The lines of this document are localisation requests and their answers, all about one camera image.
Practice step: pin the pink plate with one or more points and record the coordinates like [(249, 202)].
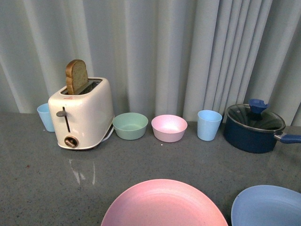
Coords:
[(163, 202)]

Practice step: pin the blue plate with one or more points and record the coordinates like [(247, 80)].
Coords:
[(266, 205)]

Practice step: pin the pink bowl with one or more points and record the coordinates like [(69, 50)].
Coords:
[(169, 128)]

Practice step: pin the green bowl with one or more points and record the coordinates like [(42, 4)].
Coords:
[(130, 126)]

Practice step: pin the light blue right cup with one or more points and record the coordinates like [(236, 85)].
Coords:
[(208, 124)]

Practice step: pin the light blue cup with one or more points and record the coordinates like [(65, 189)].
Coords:
[(44, 113), (208, 124)]

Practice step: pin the cream white toaster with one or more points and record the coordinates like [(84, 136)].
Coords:
[(83, 120)]

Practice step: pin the brown bread slice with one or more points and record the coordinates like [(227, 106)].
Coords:
[(76, 76)]

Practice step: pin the glass pot lid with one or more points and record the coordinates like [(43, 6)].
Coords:
[(255, 116)]

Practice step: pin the dark blue saucepan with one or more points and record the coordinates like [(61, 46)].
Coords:
[(255, 140)]

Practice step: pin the light blue left cup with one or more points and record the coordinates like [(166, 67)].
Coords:
[(44, 113)]

